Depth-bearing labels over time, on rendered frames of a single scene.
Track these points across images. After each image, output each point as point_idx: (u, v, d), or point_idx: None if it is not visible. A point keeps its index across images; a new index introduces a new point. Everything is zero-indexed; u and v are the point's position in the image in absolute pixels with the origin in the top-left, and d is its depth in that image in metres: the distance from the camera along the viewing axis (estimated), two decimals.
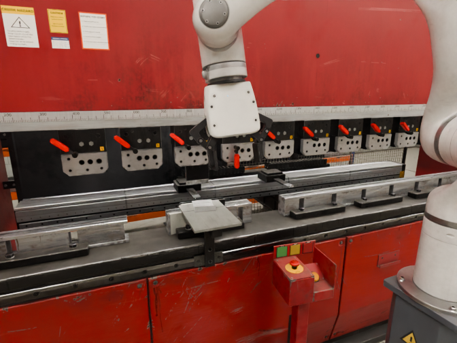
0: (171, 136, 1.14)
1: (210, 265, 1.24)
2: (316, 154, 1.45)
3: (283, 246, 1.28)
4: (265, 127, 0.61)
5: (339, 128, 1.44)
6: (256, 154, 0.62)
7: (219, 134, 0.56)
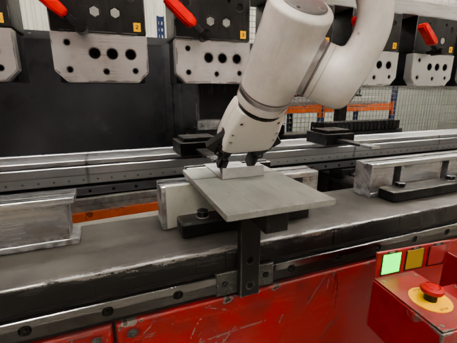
0: (168, 0, 0.50)
1: (249, 292, 0.59)
2: (430, 85, 0.80)
3: (396, 252, 0.63)
4: (215, 145, 0.55)
5: None
6: (224, 162, 0.60)
7: None
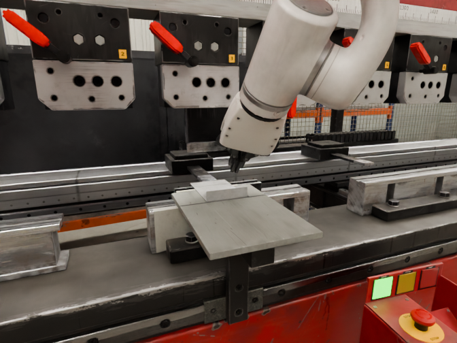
0: (153, 28, 0.49)
1: (239, 319, 0.58)
2: (424, 103, 0.80)
3: (387, 277, 0.63)
4: None
5: None
6: None
7: None
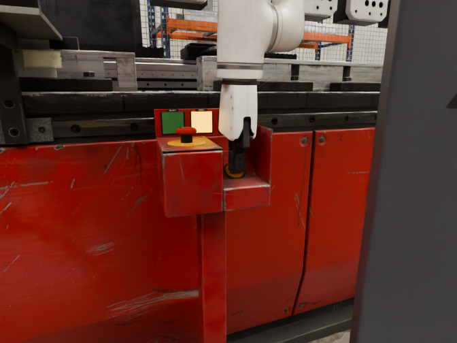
0: None
1: (15, 139, 0.59)
2: None
3: (177, 111, 0.64)
4: (240, 143, 0.56)
5: None
6: (236, 162, 0.61)
7: (219, 129, 0.61)
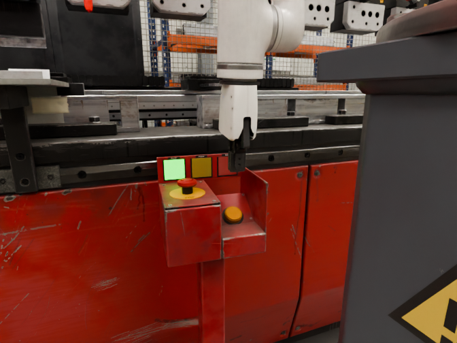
0: None
1: (26, 188, 0.63)
2: None
3: None
4: (240, 143, 0.56)
5: None
6: (236, 162, 0.61)
7: (219, 129, 0.61)
